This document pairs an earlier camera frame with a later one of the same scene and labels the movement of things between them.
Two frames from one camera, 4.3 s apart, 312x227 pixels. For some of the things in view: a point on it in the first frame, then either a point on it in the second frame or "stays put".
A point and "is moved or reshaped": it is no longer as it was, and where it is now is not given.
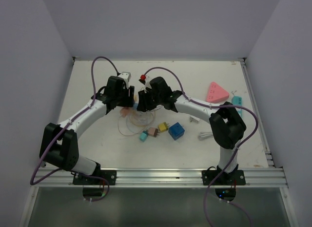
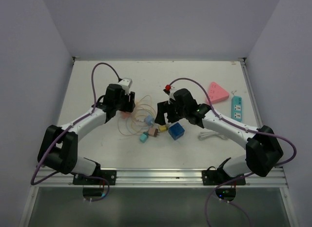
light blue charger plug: x=135 y=106 is moved or reshaped
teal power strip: x=237 y=100 stays put
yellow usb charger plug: x=163 y=126 stays put
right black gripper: x=143 y=104 → x=164 y=107
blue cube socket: x=176 y=131 stays put
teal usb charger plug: x=144 y=135 stays put
